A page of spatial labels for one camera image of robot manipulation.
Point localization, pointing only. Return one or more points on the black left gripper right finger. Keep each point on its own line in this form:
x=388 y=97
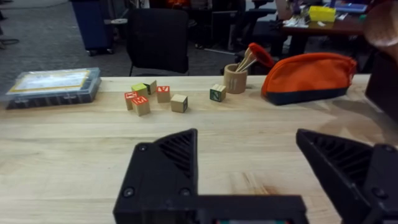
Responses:
x=351 y=186

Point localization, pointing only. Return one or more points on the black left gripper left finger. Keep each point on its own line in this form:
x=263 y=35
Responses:
x=161 y=174

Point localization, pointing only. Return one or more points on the wooden utensil holder cup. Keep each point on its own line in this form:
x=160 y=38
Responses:
x=235 y=82

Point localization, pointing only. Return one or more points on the beige cup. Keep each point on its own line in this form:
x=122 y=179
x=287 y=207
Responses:
x=382 y=28

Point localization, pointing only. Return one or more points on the red letter wooden block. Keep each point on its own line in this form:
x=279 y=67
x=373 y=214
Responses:
x=128 y=99
x=163 y=94
x=141 y=106

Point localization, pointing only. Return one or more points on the plain wooden block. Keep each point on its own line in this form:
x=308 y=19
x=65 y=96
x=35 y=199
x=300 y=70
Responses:
x=178 y=103

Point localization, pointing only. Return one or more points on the dark faced wooden block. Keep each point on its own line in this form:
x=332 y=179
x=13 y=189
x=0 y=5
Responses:
x=152 y=87

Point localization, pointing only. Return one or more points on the green topped wooden block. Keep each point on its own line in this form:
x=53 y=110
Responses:
x=140 y=88

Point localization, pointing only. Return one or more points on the green letter wooden block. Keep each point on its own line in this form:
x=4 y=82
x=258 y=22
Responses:
x=217 y=93

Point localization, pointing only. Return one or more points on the orange zip bag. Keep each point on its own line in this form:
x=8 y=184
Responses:
x=308 y=77

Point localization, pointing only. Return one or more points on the black office chair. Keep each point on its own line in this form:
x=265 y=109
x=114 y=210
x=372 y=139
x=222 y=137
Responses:
x=158 y=40

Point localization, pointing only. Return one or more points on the clear plastic parts box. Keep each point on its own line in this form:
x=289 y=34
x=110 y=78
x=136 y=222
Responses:
x=53 y=88

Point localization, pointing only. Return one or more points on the wooden utensil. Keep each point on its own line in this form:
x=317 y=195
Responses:
x=245 y=60

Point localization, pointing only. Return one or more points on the brown wooden desk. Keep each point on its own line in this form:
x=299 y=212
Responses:
x=323 y=29

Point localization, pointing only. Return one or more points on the blue bin on wheels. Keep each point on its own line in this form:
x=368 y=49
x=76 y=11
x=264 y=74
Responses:
x=93 y=25

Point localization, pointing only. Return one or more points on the yellow plastic box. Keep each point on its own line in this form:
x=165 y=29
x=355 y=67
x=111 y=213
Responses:
x=322 y=14

